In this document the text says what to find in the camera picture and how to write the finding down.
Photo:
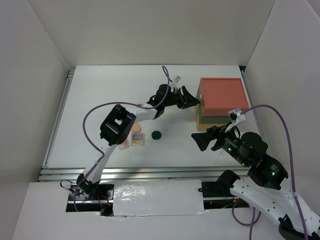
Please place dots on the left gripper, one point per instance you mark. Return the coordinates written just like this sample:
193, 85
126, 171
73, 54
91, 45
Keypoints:
186, 100

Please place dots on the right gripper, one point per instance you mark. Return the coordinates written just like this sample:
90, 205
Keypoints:
201, 139

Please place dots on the green drawer unit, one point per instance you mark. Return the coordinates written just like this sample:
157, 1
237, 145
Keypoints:
211, 110

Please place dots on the salmon top drawer unit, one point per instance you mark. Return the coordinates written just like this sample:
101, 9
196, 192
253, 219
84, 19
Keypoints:
220, 95

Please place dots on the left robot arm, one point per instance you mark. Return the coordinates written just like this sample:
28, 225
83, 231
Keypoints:
116, 127

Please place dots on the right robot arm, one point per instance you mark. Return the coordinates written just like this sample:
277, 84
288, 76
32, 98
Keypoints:
286, 209

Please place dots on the yellow bottom drawer unit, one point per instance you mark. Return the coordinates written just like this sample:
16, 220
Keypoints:
205, 126

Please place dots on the colourful square eyeshadow palette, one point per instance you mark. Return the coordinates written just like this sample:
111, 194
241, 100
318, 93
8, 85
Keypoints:
137, 139

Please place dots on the nude eyeshadow palette vertical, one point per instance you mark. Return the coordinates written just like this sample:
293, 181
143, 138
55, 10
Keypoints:
124, 145

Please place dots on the white taped front panel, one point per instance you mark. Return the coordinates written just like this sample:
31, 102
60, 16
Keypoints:
157, 198

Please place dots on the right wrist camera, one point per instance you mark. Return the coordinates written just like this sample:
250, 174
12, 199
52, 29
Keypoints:
236, 117

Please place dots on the aluminium front rail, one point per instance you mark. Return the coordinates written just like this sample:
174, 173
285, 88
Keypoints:
141, 174

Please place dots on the aluminium rail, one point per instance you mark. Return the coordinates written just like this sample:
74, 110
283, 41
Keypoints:
141, 174
69, 78

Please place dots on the aluminium left rail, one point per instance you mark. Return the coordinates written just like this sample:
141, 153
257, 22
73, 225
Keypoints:
69, 78

